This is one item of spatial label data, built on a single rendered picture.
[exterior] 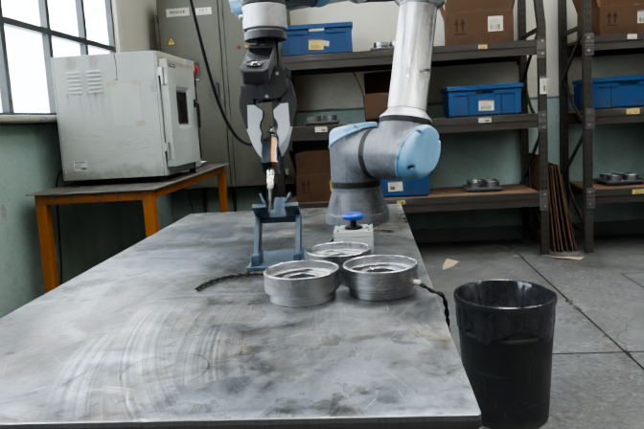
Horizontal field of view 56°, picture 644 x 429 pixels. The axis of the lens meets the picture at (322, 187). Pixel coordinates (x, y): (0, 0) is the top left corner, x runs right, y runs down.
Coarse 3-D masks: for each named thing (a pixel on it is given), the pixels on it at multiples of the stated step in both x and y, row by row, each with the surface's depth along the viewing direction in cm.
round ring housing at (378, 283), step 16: (368, 256) 90; (384, 256) 90; (400, 256) 88; (352, 272) 82; (368, 272) 80; (384, 272) 80; (400, 272) 80; (416, 272) 83; (352, 288) 82; (368, 288) 80; (384, 288) 80; (400, 288) 80
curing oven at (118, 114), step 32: (64, 64) 297; (96, 64) 296; (128, 64) 295; (160, 64) 295; (192, 64) 349; (64, 96) 299; (96, 96) 298; (128, 96) 297; (160, 96) 296; (192, 96) 335; (64, 128) 301; (96, 128) 300; (128, 128) 299; (160, 128) 297; (192, 128) 332; (64, 160) 303; (96, 160) 302; (128, 160) 301; (160, 160) 299; (192, 160) 329
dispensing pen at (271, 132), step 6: (270, 126) 105; (270, 132) 104; (270, 138) 102; (264, 144) 101; (270, 144) 101; (264, 150) 101; (270, 150) 101; (264, 156) 100; (270, 156) 100; (264, 162) 100; (270, 162) 100; (264, 168) 101; (270, 168) 101; (270, 174) 100; (270, 180) 100; (270, 186) 99; (270, 192) 99; (270, 198) 99; (270, 204) 98
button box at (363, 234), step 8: (368, 224) 113; (336, 232) 108; (344, 232) 107; (352, 232) 107; (360, 232) 107; (368, 232) 107; (336, 240) 107; (344, 240) 107; (352, 240) 107; (360, 240) 107; (368, 240) 107
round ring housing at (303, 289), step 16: (272, 272) 87; (304, 272) 87; (336, 272) 82; (272, 288) 81; (288, 288) 79; (304, 288) 79; (320, 288) 80; (336, 288) 82; (288, 304) 80; (304, 304) 80; (320, 304) 81
